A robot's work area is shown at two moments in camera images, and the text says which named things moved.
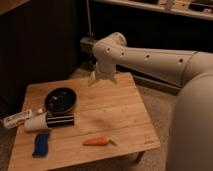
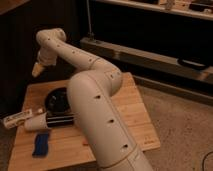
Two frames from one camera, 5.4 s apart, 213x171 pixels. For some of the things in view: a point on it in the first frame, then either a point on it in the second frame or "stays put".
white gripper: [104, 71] → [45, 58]
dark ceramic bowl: [60, 99] stays put
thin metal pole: [89, 18] stays put
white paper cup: [36, 122] stays put
